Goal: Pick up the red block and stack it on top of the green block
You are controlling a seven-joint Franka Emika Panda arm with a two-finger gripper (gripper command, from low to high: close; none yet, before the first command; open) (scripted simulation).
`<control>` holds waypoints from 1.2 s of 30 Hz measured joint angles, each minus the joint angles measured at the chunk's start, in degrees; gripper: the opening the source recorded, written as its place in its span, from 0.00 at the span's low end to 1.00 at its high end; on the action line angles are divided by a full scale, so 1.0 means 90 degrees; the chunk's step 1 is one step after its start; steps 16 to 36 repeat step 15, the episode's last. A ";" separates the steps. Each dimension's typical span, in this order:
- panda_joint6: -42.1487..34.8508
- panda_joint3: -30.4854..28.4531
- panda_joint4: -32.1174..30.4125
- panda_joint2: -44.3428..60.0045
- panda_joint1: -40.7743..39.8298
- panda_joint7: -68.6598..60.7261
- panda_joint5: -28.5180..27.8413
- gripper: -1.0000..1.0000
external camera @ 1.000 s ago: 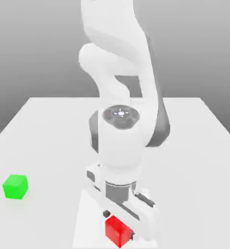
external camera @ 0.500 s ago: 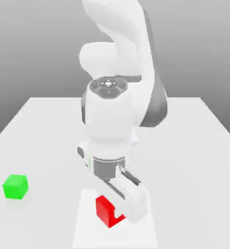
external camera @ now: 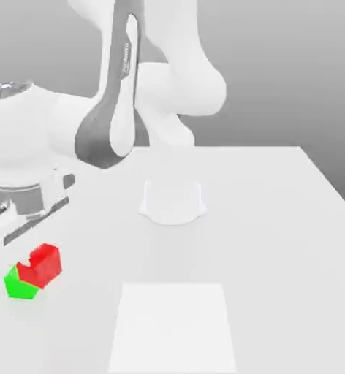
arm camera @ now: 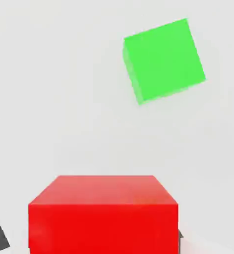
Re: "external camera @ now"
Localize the small green cube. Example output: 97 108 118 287
3 264 41 300

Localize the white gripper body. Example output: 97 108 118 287
0 195 72 276

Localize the small red cube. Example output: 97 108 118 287
15 243 63 290

